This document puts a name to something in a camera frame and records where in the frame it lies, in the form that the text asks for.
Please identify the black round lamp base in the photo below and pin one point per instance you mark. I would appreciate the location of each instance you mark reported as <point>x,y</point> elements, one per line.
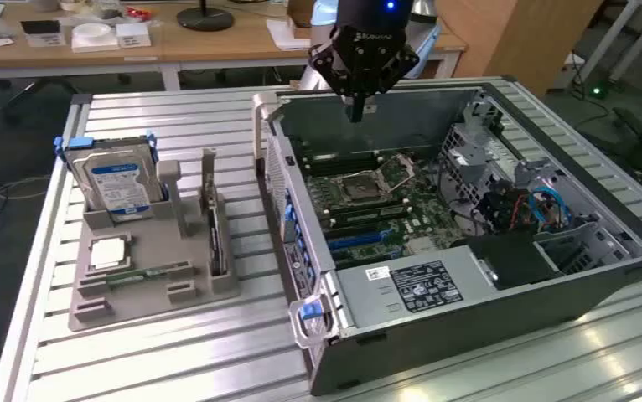
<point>204,19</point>

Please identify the blue expansion slot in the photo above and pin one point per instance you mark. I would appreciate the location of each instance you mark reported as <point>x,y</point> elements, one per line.
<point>353,240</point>

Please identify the open black PC case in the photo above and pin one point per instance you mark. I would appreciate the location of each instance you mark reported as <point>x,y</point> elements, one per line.
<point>465,335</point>

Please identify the white box with black top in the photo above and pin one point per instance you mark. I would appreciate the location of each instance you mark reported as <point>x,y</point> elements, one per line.
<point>44,33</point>

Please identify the green indicator light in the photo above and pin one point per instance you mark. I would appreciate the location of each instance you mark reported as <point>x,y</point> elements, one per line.
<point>596,90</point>

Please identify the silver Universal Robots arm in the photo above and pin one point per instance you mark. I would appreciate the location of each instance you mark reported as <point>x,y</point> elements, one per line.
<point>314,77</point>

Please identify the long wooden desk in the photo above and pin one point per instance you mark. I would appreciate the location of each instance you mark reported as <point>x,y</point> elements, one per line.
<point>214,46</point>

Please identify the white box with tape roll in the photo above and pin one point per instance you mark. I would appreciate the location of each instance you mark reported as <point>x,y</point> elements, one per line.
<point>93,37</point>

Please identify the plain white box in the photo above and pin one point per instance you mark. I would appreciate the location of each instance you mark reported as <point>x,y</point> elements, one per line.
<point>133,35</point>

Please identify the red small objects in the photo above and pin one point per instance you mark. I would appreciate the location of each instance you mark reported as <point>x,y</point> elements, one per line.
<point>137,13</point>

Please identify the grey plastic parts rack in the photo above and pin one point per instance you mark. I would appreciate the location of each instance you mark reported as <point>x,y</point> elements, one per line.
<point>153,301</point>

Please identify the metal socket cover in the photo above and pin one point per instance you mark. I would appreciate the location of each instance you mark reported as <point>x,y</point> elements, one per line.
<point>399,169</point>

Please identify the metal disk bay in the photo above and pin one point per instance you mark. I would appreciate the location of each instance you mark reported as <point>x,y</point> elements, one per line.
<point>595,243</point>

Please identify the hard disk in blue carrier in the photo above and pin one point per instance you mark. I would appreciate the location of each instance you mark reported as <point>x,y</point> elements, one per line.
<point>113,184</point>

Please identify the white desk frame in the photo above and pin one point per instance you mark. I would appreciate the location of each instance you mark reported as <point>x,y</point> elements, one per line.
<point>611,37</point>

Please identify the stack of white papers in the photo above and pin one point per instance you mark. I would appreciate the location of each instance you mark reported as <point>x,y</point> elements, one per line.
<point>286,35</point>

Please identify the RAM memory stick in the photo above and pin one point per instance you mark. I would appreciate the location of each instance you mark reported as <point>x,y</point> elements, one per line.
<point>214,234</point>

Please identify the green motherboard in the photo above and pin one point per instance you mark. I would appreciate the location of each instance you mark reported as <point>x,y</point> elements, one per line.
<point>424,218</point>

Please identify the silver CPU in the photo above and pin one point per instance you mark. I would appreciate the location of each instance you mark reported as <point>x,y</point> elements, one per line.
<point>105,253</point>

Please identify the wooden cabinet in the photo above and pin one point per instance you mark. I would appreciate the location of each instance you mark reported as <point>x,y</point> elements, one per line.
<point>521,42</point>

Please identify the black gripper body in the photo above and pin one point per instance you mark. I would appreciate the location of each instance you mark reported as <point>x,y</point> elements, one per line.
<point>368,42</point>

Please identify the blue case latch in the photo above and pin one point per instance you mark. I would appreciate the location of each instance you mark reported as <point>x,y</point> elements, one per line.
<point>308,312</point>

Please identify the green RAM stick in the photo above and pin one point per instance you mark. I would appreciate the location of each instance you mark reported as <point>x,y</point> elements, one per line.
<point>130,276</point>

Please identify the brown cardboard box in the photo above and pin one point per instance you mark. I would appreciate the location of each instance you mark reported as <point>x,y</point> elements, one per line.
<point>297,12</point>

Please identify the CPU socket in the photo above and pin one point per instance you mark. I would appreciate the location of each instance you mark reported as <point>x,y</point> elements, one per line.
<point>363,184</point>

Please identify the grey power supply unit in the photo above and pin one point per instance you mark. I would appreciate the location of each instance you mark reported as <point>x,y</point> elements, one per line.
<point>365,301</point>

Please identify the black installed RAM stick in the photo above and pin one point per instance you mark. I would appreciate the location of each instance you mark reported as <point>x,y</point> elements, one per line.
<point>371,214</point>

